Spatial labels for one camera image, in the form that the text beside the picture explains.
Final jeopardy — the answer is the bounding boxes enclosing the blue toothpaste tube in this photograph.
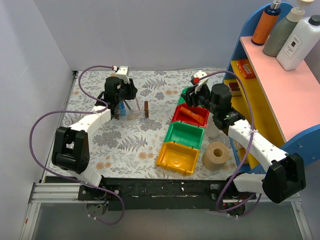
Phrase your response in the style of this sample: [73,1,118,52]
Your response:
[118,101,127,117]

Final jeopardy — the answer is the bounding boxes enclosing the clear glass tray brown handles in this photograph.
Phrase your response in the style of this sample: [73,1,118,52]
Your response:
[114,100,150,121]

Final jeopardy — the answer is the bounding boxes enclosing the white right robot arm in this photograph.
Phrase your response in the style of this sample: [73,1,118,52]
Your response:
[181,83,306,204]

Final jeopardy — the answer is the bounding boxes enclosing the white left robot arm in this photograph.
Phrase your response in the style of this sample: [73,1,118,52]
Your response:
[51,76,138,200]

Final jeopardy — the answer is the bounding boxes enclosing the orange toothpaste tube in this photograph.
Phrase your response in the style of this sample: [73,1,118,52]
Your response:
[180,107,205,124]

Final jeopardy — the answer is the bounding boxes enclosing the packaged toothbrush on table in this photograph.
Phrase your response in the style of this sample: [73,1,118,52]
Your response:
[62,119,73,127]

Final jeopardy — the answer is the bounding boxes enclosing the red white small box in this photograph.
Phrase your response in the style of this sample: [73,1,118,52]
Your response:
[227,82,242,96]

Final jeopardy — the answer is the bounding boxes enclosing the red plastic bin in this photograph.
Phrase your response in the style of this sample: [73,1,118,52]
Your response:
[171,103,210,128]

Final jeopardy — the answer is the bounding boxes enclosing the clear plastic cup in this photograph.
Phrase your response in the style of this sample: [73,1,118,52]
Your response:
[205,114,220,138]

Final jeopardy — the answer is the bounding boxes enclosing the green plastic bin far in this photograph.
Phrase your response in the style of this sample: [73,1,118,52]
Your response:
[178,87,193,107]

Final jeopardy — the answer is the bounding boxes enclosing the green plastic bin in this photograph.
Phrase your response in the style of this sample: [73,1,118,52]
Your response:
[178,87,193,107]
[164,121,205,150]

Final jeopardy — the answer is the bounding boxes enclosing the orange soap box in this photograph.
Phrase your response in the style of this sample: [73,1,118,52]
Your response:
[236,58,256,79]

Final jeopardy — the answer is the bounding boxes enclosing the green plastic bin near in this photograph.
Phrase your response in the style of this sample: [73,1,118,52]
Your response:
[164,121,205,150]

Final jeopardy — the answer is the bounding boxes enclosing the toilet paper roll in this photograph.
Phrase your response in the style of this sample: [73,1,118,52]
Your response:
[202,141,230,171]

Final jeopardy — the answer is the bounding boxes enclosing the blue shelf unit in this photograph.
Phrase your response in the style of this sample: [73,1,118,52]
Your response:
[223,6,320,166]

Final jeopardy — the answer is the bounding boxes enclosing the yellow plastic bin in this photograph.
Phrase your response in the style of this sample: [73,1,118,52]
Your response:
[155,141,200,176]

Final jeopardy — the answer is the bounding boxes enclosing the grey pump bottle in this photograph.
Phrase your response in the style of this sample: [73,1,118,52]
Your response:
[262,0,314,57]

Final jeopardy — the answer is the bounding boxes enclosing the orange pump bottle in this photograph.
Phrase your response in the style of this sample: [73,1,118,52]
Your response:
[251,0,282,46]

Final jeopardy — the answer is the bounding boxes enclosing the white square bottle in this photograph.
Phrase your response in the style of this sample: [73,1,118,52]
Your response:
[276,14,320,71]

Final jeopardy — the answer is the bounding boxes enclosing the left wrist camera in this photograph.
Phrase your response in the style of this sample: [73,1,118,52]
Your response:
[112,65,130,84]

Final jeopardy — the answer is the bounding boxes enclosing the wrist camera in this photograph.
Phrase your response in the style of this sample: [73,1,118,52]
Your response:
[191,70,209,93]
[112,65,130,84]

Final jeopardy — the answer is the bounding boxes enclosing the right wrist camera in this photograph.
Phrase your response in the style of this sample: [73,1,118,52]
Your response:
[191,70,209,93]

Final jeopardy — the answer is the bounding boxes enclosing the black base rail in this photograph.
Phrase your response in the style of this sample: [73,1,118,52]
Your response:
[77,176,257,213]

